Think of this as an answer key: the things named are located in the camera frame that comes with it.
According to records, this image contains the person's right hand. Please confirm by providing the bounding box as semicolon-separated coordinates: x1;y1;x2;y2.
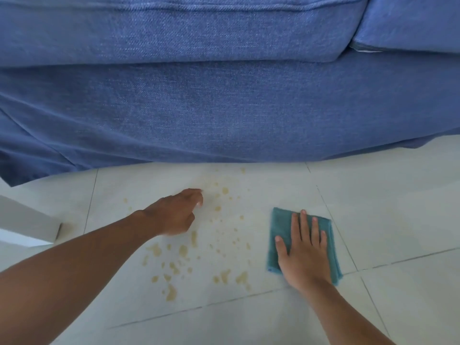
275;210;333;288

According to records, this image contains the person's left hand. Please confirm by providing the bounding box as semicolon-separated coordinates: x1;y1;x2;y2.
141;188;205;237

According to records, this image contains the teal cleaning cloth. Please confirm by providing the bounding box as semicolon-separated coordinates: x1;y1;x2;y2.
266;207;343;286

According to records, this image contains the person's right forearm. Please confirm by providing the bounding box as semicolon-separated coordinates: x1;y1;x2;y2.
287;277;397;345

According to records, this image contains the person's left forearm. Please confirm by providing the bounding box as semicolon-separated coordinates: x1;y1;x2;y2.
0;211;159;345

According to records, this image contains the yellowish liquid spill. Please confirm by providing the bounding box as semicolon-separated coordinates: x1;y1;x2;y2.
122;167;253;302

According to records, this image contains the blue fabric sofa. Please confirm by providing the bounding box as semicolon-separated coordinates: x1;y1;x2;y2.
0;50;460;187

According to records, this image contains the large blue sofa seat cushion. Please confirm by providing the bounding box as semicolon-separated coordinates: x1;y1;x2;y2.
0;0;371;69

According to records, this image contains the white furniture piece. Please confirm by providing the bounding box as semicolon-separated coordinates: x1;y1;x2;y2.
0;195;63;248

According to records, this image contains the small blue sofa seat cushion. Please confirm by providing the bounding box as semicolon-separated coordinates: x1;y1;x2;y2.
350;0;460;55

